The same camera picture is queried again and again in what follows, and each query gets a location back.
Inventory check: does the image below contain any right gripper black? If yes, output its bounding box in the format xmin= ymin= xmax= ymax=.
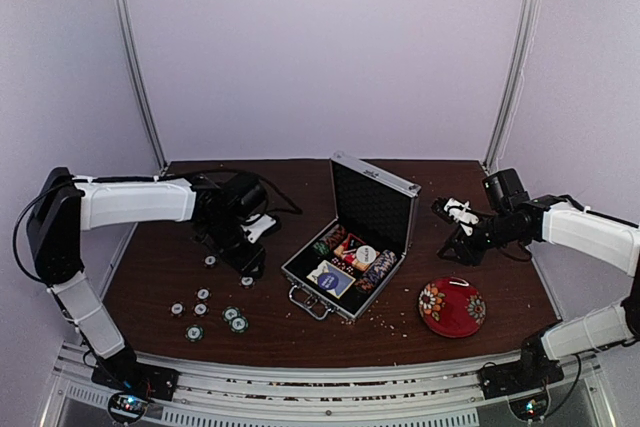
xmin=438 ymin=210 xmax=523 ymax=266

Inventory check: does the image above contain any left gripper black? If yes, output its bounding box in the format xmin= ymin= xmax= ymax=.
xmin=202 ymin=215 xmax=267 ymax=279

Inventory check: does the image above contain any white poker chip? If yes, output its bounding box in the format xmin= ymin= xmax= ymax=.
xmin=204 ymin=255 xmax=217 ymax=269
xmin=196 ymin=288 xmax=211 ymax=301
xmin=193 ymin=303 xmax=209 ymax=317
xmin=239 ymin=277 xmax=256 ymax=289
xmin=170 ymin=302 xmax=185 ymax=318

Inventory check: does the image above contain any purple small blind button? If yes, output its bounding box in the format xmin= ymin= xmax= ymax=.
xmin=317 ymin=272 xmax=339 ymax=290

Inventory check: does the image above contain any blue playing card box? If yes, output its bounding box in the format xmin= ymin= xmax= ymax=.
xmin=306 ymin=260 xmax=355 ymax=299

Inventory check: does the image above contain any aluminium poker case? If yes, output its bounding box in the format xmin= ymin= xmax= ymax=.
xmin=281 ymin=152 xmax=421 ymax=322

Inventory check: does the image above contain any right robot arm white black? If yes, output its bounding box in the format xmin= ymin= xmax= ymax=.
xmin=431 ymin=168 xmax=639 ymax=389

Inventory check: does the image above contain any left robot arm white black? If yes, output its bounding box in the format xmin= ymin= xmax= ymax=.
xmin=11 ymin=167 xmax=278 ymax=391

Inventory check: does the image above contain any green poker chip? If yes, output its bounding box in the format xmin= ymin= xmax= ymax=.
xmin=229 ymin=316 xmax=249 ymax=334
xmin=222 ymin=306 xmax=241 ymax=323
xmin=185 ymin=324 xmax=204 ymax=342

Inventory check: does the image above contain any red floral plate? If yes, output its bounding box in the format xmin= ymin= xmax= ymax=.
xmin=418 ymin=277 xmax=487 ymax=339

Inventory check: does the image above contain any green chip stack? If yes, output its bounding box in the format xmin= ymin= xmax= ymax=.
xmin=313 ymin=241 xmax=330 ymax=256

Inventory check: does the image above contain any blue orange chip stack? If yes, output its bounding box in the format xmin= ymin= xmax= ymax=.
xmin=354 ymin=250 xmax=397 ymax=294

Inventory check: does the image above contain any red black chip stack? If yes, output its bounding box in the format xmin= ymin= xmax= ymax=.
xmin=321 ymin=225 xmax=348 ymax=251

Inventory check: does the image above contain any red playing card box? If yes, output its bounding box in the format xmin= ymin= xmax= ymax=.
xmin=333 ymin=233 xmax=367 ymax=271

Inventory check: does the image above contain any white dealer button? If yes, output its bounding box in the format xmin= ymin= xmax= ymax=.
xmin=356 ymin=245 xmax=378 ymax=265

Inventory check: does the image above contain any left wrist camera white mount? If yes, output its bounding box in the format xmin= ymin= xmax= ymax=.
xmin=241 ymin=214 xmax=280 ymax=243

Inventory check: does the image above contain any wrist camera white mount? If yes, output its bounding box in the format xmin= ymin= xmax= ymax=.
xmin=431 ymin=197 xmax=480 ymax=236
xmin=241 ymin=214 xmax=280 ymax=243

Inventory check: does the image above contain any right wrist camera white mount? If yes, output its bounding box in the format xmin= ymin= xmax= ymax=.
xmin=431 ymin=197 xmax=480 ymax=236

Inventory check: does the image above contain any right aluminium frame post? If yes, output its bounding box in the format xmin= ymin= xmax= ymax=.
xmin=483 ymin=0 xmax=540 ymax=172

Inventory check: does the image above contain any aluminium frame post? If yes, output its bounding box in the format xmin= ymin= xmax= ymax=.
xmin=114 ymin=0 xmax=168 ymax=171
xmin=483 ymin=0 xmax=540 ymax=172

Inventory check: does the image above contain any front aluminium rail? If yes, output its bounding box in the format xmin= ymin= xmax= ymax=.
xmin=42 ymin=354 xmax=614 ymax=427

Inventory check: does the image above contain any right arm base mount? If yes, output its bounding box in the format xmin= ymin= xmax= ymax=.
xmin=478 ymin=361 xmax=564 ymax=423

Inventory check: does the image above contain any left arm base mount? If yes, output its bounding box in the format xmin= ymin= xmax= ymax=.
xmin=91 ymin=364 xmax=179 ymax=424

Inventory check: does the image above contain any left aluminium frame post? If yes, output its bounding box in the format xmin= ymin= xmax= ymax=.
xmin=114 ymin=0 xmax=168 ymax=171

